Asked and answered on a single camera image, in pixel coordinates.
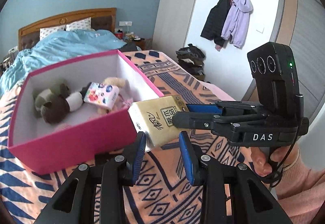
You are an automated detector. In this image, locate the patterned pillow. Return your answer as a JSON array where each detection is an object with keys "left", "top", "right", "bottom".
[
  {"left": 65, "top": 17, "right": 92, "bottom": 31},
  {"left": 39, "top": 25, "right": 66, "bottom": 40}
]

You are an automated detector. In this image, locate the pink sweater forearm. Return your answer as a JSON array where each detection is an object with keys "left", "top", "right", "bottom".
[{"left": 275, "top": 152, "right": 324, "bottom": 223}]

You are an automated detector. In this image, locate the lilac hanging hoodie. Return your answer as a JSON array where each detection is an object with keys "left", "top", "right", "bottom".
[{"left": 221, "top": 0, "right": 253, "bottom": 49}]

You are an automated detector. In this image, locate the black tracking camera box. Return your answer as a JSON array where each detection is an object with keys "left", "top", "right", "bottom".
[{"left": 247, "top": 42, "right": 303, "bottom": 121}]

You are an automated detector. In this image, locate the black camera cable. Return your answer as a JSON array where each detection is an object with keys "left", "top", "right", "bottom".
[{"left": 264, "top": 94, "right": 305, "bottom": 189}]

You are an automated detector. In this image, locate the brown plush dog toy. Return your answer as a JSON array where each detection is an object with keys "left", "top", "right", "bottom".
[{"left": 41, "top": 85, "right": 89, "bottom": 124}]

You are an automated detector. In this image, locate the pile of dark clothes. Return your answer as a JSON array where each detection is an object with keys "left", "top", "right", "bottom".
[{"left": 176, "top": 43, "right": 206, "bottom": 81}]

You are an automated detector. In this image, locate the right patterned pillow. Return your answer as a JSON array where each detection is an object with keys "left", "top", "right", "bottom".
[{"left": 65, "top": 17, "right": 92, "bottom": 31}]

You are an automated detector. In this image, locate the pink cardboard storage box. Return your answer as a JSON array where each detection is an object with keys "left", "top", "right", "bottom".
[{"left": 8, "top": 50, "right": 162, "bottom": 174}]

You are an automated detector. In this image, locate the cluttered right nightstand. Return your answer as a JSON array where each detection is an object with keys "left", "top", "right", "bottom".
[{"left": 114, "top": 29, "right": 152, "bottom": 50}]

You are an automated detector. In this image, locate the light blue duvet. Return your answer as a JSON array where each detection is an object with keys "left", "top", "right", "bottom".
[{"left": 1, "top": 30, "right": 126, "bottom": 95}]

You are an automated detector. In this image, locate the wooden headboard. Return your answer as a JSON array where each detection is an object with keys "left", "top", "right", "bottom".
[{"left": 18, "top": 8, "right": 117, "bottom": 51}]

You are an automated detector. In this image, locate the left patterned pillow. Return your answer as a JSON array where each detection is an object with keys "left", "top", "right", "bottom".
[{"left": 39, "top": 25, "right": 66, "bottom": 40}]

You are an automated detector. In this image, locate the orange navy patterned blanket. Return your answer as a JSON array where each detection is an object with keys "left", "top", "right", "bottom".
[{"left": 1, "top": 51, "right": 251, "bottom": 223}]

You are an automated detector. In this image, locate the green avocado plush toy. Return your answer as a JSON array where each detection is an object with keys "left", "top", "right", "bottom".
[{"left": 32, "top": 79, "right": 70, "bottom": 118}]

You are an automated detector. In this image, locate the right hand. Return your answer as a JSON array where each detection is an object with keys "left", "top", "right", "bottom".
[{"left": 251, "top": 143, "right": 299, "bottom": 177}]

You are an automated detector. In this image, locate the cream plush bear toy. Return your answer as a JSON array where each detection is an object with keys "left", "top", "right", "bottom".
[{"left": 97, "top": 77, "right": 127, "bottom": 115}]

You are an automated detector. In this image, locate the black hanging jacket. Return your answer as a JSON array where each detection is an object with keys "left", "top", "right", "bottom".
[{"left": 200, "top": 0, "right": 231, "bottom": 48}]

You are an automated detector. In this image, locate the grey sliding door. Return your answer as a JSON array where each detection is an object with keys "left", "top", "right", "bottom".
[{"left": 241, "top": 0, "right": 325, "bottom": 123}]

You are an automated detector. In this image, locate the yellow tissue pack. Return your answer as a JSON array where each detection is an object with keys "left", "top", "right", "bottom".
[{"left": 128, "top": 95, "right": 188, "bottom": 152}]

